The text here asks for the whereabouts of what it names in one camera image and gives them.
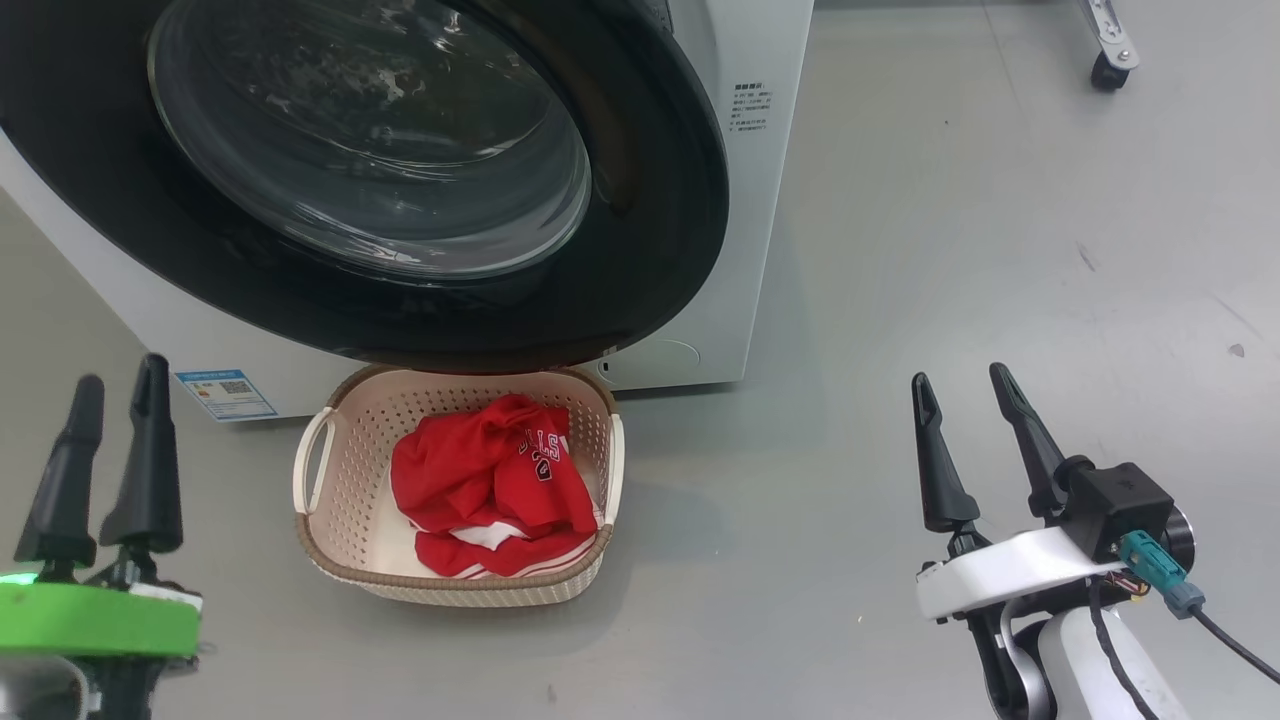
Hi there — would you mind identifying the white front-load washing machine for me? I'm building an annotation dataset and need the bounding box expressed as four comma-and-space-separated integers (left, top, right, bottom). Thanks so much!
0, 0, 816, 421

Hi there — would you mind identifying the red garment with Bulls print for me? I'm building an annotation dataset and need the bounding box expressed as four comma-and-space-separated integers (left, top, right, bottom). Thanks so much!
390, 393, 599, 541

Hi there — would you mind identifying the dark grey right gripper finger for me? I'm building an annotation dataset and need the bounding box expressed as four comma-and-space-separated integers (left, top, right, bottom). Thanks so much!
989, 362, 1069, 519
910, 372, 981, 534

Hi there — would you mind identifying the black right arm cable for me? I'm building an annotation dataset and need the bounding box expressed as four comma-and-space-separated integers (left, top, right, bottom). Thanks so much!
1088, 578, 1280, 720

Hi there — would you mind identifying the round glass washer door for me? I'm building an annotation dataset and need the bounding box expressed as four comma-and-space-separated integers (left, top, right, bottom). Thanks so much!
0, 0, 731, 373

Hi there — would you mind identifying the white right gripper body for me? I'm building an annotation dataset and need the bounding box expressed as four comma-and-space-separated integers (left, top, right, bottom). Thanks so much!
915, 527, 1126, 621

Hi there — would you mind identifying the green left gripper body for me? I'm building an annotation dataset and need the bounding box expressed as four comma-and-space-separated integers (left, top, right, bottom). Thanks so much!
0, 575, 203, 661

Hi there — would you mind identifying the white rolling partition panel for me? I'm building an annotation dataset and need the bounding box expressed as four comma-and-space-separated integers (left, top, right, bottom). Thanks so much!
1078, 0, 1141, 71

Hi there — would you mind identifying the red garment with white stripes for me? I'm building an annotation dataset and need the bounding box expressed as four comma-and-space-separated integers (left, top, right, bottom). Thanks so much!
415, 515, 601, 579

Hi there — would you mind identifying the cream perforated laundry basket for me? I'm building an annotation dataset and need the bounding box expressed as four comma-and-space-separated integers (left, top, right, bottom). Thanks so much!
292, 363, 626, 609

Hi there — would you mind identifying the blue energy label sticker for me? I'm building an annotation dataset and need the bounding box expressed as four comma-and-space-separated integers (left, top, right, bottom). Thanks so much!
174, 368, 278, 423

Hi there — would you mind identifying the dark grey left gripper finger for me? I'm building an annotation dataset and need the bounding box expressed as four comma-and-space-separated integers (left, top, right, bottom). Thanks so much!
14, 375, 106, 569
98, 353, 184, 554

